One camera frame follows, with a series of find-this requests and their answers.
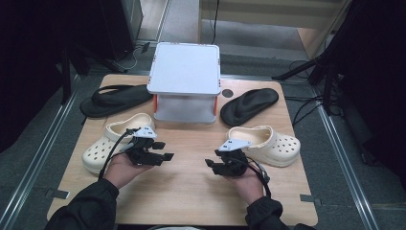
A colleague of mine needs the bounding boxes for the left hand-held gripper cable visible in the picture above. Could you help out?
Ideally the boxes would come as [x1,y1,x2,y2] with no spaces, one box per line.
[98,127,142,180]

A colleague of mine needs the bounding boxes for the person's left hand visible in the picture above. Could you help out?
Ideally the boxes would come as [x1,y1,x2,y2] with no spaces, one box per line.
[103,154,154,190]

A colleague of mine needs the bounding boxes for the black tripod stand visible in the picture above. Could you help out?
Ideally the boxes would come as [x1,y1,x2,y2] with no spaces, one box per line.
[271,47,343,116]

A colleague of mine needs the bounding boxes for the white shoe rack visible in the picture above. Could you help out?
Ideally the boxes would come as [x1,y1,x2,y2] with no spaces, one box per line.
[147,41,222,125]

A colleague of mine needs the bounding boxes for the black upright stand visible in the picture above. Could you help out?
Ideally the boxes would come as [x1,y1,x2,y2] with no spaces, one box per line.
[60,47,73,104]

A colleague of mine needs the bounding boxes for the black hanging cable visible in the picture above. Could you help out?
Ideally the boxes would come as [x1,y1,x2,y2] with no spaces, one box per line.
[210,0,221,45]

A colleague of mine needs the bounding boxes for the black flip-flop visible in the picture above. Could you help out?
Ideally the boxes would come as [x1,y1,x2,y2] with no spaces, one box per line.
[219,87,280,127]
[79,83,154,119]

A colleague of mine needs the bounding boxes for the dark cabinet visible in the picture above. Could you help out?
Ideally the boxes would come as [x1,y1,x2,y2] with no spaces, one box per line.
[99,0,144,61]

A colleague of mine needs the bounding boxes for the right hand-held gripper cable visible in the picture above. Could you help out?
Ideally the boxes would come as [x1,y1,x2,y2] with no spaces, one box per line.
[247,156,272,197]

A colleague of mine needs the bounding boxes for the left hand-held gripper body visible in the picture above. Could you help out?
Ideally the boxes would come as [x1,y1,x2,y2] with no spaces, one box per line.
[125,126,165,167]

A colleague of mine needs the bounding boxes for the hand-held gripper cable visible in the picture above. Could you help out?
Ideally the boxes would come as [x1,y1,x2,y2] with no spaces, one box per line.
[247,156,272,197]
[98,127,142,180]

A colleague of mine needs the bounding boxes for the cream clog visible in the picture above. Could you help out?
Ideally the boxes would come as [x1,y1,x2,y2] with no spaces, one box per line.
[225,125,302,168]
[81,112,156,176]

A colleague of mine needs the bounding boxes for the white floor cable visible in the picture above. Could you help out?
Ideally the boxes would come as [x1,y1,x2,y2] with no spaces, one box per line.
[118,47,143,71]

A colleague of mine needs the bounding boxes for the black floor cables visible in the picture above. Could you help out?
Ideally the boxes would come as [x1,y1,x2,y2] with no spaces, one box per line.
[284,94,324,127]

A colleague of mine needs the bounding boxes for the beige wooden furniture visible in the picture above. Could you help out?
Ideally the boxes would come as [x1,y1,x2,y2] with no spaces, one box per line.
[199,0,352,60]

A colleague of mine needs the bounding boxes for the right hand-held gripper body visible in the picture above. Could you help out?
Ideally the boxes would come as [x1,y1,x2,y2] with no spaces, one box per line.
[213,138,253,176]

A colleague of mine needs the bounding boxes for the dark curtain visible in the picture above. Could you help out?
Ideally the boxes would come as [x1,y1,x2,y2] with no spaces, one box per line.
[334,0,406,190]
[0,0,106,154]

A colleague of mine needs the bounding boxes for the grey tape strip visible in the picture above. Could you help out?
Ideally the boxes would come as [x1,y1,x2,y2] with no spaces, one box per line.
[45,189,71,199]
[300,194,322,206]

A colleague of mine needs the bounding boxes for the person's right hand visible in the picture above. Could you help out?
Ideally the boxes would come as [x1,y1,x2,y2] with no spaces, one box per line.
[223,171,266,205]

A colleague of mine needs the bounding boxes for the metal floor rail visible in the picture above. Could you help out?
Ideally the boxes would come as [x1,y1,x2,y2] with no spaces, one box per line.
[0,75,80,230]
[310,87,381,230]

